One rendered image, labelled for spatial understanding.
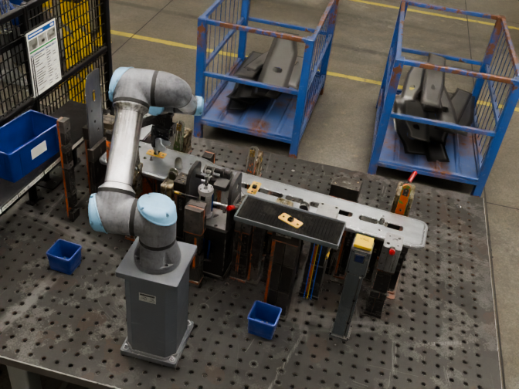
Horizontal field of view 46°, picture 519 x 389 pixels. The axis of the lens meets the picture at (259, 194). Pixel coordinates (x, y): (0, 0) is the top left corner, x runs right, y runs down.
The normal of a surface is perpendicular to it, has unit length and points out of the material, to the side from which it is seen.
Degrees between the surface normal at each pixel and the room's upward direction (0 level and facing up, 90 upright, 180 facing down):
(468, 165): 0
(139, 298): 90
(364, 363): 0
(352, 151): 0
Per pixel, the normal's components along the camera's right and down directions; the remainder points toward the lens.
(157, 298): -0.23, 0.57
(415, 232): 0.10, -0.79
